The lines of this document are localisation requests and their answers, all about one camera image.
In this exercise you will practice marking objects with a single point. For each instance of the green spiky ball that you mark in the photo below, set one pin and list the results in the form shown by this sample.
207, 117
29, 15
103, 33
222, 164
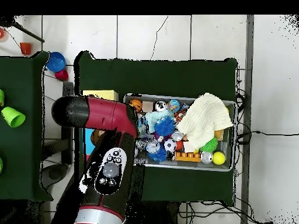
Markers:
209, 144

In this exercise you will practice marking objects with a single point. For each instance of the light blue cloth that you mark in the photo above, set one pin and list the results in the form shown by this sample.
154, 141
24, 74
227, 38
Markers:
151, 117

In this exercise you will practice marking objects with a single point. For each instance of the black upright board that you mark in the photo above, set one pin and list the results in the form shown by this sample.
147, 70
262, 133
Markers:
68, 145

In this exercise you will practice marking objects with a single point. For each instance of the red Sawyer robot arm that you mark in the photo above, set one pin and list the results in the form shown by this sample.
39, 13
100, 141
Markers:
105, 114

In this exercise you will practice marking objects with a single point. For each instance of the green cup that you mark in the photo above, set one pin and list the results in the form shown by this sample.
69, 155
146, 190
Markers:
1, 98
14, 116
1, 165

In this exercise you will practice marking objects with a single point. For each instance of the orange basketball toy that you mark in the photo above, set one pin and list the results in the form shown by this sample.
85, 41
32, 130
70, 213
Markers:
136, 104

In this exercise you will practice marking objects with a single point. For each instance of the black and white soccer ball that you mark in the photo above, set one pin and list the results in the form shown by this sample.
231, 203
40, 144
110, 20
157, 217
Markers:
170, 145

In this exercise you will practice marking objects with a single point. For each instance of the dark green tablecloth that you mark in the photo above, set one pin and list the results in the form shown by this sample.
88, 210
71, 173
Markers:
163, 74

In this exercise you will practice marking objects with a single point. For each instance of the wooden box with three holes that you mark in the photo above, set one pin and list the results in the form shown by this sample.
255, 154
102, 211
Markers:
105, 93

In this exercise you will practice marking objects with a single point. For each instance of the cream waffle cloth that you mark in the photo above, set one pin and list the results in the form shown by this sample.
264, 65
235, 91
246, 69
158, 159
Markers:
205, 119

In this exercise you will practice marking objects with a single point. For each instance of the silver mesh bin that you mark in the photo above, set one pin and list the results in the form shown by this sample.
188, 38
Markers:
168, 166

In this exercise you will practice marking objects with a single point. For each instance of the black floor stand base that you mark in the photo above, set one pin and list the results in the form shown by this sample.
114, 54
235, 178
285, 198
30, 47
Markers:
55, 173

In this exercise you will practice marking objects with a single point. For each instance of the blue spiky ball with eyes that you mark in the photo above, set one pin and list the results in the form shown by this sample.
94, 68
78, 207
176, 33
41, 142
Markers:
164, 126

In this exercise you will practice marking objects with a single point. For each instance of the small red object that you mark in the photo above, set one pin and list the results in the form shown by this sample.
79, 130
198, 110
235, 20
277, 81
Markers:
1, 33

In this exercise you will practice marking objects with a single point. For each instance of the small globe ball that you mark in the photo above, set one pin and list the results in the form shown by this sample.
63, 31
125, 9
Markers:
173, 106

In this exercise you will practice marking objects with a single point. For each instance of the blue bowl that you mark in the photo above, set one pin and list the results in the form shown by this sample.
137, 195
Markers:
56, 61

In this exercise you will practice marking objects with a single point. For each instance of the red cup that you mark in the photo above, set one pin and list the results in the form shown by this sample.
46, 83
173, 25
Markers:
62, 75

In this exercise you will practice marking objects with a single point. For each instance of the black tripod pole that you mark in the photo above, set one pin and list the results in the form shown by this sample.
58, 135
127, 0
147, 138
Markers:
28, 34

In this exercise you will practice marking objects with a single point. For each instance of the green cloth side table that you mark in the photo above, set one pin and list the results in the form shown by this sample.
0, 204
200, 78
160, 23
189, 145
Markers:
21, 151

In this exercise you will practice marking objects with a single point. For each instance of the orange cup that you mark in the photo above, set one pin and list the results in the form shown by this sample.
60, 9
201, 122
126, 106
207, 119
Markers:
25, 48

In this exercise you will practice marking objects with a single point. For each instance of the orange toy brick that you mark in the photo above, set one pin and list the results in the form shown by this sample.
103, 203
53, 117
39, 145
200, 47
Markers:
188, 157

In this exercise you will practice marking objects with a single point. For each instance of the yellow tennis ball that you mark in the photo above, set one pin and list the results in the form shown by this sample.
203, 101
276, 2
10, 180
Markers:
219, 158

